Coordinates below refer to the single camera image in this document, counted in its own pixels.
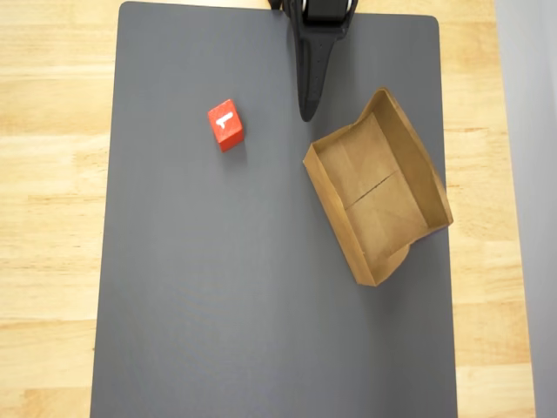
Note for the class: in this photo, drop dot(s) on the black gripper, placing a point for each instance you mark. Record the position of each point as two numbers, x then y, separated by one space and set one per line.
314 48

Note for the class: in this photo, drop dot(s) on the red cube with white mark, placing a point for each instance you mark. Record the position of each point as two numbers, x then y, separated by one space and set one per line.
224 126

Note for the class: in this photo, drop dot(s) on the brown cardboard tray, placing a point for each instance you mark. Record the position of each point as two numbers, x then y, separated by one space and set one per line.
374 183

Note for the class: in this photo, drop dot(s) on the grey rectangular mat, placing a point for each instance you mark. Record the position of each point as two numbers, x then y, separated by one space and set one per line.
217 283

